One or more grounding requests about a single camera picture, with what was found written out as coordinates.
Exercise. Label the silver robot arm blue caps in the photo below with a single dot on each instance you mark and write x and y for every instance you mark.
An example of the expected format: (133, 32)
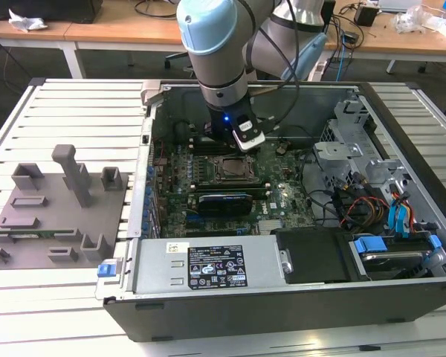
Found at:
(215, 74)

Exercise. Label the CPU socket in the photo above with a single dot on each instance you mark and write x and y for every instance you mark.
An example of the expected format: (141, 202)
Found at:
(217, 181)

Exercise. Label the round coin battery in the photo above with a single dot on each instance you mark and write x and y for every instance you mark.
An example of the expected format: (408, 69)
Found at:
(281, 150)

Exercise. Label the grey plastic case foot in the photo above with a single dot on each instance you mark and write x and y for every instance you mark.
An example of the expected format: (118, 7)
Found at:
(150, 91)

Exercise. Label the black chair base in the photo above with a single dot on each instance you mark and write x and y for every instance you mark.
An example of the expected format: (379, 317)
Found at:
(174, 56)

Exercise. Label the black graphics card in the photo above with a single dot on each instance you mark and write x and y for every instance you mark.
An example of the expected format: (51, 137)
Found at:
(226, 204)

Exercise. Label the green motherboard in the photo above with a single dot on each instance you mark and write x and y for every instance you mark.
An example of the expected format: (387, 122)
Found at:
(290, 208)

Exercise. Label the white power strip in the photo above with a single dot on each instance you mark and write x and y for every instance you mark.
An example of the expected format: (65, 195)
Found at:
(317, 70)

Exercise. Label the silver finned heat sink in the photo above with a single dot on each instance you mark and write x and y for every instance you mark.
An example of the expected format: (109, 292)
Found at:
(271, 227)

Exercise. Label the perforated metal drive cage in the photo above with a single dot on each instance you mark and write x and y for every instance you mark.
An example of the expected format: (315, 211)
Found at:
(338, 148)

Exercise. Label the light wooden desk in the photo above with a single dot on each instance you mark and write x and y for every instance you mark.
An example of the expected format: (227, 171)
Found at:
(115, 33)
(394, 44)

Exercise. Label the silver power supply unit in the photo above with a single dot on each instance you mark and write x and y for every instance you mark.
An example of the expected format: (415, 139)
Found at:
(160, 267)

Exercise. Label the black plastic shroud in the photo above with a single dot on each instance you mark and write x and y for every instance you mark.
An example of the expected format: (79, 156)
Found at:
(312, 256)

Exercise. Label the black power adapter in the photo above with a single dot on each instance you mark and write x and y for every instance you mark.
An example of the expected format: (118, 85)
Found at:
(366, 15)

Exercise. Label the blue case latch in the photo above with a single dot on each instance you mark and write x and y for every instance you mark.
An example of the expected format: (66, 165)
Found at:
(107, 269)

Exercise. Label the grey parts rack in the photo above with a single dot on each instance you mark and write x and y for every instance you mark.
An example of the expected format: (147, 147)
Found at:
(59, 223)

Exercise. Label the black open PC case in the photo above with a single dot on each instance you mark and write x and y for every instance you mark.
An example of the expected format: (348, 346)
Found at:
(245, 316)

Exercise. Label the white flat device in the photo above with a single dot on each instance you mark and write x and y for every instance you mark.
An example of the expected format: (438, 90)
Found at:
(399, 3)

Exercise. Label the green RAM stick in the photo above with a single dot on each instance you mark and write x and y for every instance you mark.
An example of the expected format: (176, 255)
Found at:
(33, 235)

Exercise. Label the crumpled white paper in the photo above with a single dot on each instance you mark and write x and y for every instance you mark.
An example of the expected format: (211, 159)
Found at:
(26, 22)

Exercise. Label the hard disk blue carrier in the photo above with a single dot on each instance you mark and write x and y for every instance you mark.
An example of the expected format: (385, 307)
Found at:
(390, 260)

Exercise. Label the clear plastic bags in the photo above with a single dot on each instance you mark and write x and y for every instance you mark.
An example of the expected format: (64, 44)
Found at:
(416, 20)

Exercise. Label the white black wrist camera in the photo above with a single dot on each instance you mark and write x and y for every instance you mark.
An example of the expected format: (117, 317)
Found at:
(251, 141)

